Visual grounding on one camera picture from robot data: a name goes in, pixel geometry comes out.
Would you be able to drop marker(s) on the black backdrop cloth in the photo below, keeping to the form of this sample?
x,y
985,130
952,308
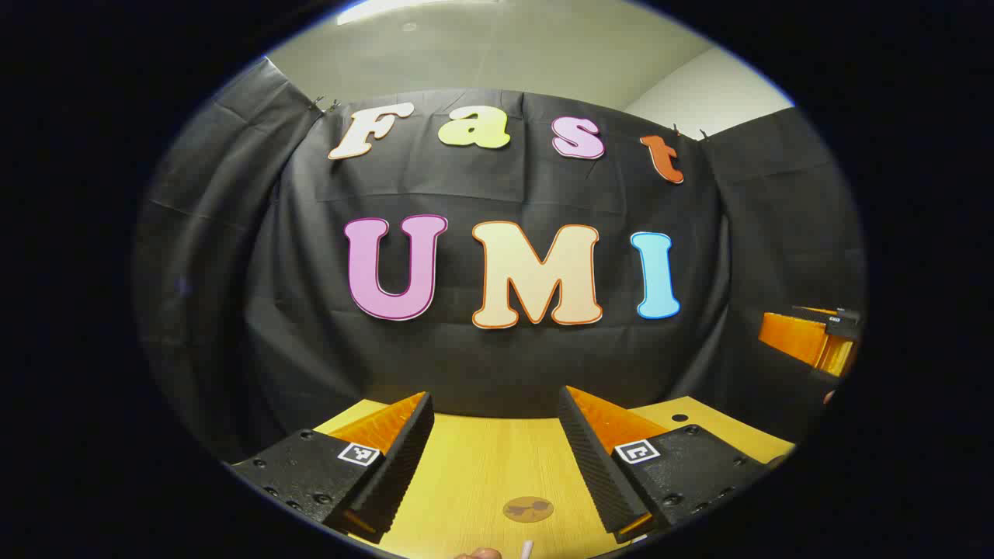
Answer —
x,y
466,365

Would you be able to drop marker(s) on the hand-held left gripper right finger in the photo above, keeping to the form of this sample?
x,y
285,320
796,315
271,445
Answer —
x,y
594,473

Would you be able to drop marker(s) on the wooden desktop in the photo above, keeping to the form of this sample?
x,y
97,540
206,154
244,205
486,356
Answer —
x,y
481,466

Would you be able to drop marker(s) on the white toothbrush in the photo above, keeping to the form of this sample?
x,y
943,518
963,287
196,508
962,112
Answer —
x,y
526,550

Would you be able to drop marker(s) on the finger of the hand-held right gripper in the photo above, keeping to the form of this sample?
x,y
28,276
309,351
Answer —
x,y
800,340

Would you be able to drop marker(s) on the round brown coaster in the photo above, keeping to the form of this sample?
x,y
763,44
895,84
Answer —
x,y
528,509

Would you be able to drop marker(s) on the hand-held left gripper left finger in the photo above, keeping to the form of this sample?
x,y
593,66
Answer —
x,y
400,473

